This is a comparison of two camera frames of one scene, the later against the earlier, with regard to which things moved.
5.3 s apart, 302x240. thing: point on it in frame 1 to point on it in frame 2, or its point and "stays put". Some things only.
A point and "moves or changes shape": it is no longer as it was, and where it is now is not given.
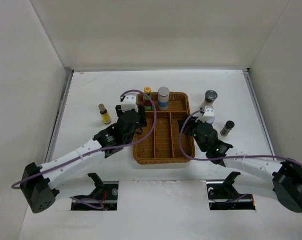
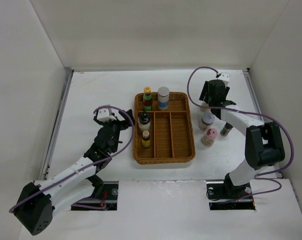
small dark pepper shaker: (229, 125) stays put
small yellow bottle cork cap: (106, 117) moves or changes shape
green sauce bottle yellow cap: (147, 101) stays put
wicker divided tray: (160, 141) stays put
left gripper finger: (141, 111) to (127, 119)
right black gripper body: (192, 131) to (210, 101)
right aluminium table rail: (248, 75) stays put
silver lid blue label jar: (163, 95) stays put
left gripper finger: (119, 111) to (100, 122)
